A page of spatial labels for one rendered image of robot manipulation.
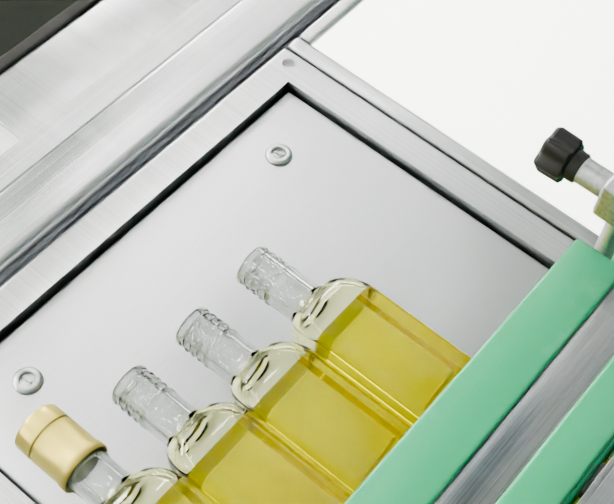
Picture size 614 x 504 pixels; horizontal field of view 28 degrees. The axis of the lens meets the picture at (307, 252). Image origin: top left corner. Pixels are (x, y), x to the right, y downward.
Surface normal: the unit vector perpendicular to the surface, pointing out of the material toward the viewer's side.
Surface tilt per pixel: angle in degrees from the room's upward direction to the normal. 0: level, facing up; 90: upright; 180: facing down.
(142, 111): 90
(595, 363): 90
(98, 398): 90
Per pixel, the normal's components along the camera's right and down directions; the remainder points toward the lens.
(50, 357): 0.07, -0.55
